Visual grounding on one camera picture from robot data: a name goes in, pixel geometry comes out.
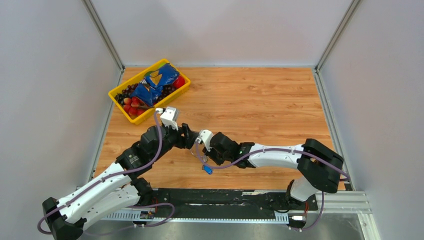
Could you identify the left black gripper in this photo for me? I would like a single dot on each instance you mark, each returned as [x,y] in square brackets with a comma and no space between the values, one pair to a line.
[187,141]

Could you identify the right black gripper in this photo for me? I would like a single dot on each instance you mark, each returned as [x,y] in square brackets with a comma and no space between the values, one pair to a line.
[211,154]

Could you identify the large metal keyring with keys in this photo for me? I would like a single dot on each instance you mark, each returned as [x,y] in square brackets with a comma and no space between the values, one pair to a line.
[198,154]

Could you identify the key with blue tag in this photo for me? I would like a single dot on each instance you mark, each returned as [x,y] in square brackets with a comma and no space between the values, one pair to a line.
[207,169]

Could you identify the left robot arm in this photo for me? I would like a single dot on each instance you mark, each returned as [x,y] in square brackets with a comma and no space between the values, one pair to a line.
[119,186]

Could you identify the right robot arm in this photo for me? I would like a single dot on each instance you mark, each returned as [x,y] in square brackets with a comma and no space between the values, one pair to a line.
[319,166]

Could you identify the dark grape bunch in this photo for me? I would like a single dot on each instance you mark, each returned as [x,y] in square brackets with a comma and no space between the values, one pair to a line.
[145,99]

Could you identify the red apple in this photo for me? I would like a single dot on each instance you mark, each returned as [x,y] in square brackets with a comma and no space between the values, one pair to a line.
[179,82]

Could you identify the yellow plastic bin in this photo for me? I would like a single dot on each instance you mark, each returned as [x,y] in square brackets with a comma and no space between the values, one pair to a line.
[136,79]

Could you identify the red strawberries cluster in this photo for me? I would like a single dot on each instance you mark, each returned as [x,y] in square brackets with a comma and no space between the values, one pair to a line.
[133,106]

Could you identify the blue snack bag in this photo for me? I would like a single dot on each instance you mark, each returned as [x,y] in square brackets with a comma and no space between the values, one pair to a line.
[164,75]

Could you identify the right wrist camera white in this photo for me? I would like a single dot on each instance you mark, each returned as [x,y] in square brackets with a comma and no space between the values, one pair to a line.
[204,138]

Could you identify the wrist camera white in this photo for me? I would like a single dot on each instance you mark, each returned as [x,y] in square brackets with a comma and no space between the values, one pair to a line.
[169,116]
[204,138]

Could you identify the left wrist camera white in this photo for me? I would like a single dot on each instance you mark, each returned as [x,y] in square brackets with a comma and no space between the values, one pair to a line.
[169,116]

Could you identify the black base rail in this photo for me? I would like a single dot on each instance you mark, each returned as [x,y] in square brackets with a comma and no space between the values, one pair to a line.
[225,204]

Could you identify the aluminium frame rail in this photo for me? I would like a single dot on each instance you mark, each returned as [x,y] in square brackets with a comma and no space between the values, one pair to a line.
[342,202]

